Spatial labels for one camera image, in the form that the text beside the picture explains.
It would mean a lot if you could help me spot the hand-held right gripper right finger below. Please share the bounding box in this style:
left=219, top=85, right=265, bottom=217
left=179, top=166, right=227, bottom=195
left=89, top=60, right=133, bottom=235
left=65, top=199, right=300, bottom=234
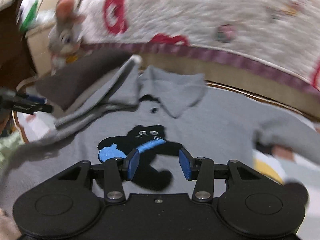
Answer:
left=178, top=147, right=263, bottom=203

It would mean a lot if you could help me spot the grey plush rabbit toy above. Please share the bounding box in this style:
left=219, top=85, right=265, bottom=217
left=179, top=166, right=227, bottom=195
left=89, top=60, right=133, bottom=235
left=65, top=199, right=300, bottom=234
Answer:
left=47, top=0, right=87, bottom=76

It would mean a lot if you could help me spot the green and white bag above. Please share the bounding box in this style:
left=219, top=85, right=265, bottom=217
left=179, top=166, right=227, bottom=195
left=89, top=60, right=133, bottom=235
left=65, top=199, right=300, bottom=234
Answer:
left=18, top=0, right=42, bottom=32

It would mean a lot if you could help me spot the grey knit sweater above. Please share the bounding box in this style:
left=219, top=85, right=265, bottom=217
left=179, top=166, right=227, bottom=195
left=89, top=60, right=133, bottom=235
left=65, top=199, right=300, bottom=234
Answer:
left=0, top=65, right=320, bottom=218

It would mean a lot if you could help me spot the white quilted bear-print bedspread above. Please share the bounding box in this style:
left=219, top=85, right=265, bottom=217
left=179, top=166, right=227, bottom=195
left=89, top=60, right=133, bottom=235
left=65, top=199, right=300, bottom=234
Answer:
left=37, top=0, right=320, bottom=93

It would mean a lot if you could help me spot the light green quilt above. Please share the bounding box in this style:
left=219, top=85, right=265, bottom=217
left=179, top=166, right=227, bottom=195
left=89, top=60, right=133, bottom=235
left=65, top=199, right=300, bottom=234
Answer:
left=0, top=130, right=26, bottom=171

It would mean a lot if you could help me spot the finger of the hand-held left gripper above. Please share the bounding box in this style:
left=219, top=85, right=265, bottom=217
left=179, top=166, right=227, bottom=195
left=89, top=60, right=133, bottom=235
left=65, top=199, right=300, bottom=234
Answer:
left=23, top=94, right=48, bottom=104
left=8, top=92, right=54, bottom=114

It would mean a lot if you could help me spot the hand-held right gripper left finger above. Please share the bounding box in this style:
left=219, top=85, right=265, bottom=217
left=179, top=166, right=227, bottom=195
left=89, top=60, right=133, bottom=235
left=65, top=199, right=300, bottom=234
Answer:
left=57, top=149, right=140, bottom=203

